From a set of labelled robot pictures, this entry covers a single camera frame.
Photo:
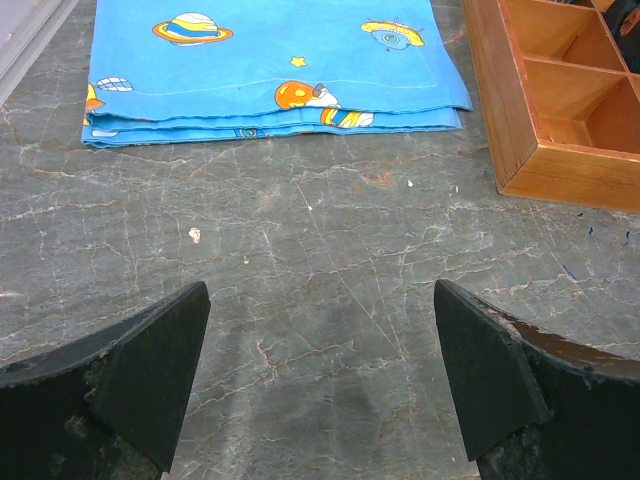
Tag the dark rolled fabric top left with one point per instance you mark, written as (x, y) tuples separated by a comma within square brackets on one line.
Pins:
[(622, 19)]

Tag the wooden compartment tray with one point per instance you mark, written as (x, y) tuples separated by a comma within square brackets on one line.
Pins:
[(560, 104)]

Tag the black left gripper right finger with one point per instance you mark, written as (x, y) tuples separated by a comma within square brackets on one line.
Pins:
[(532, 404)]

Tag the blue space print cloth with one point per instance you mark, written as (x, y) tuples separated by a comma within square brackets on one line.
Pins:
[(186, 71)]

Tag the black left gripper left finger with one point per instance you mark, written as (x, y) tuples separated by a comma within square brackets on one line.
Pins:
[(110, 405)]

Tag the aluminium frame post left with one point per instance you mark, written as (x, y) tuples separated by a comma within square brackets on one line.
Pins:
[(27, 26)]

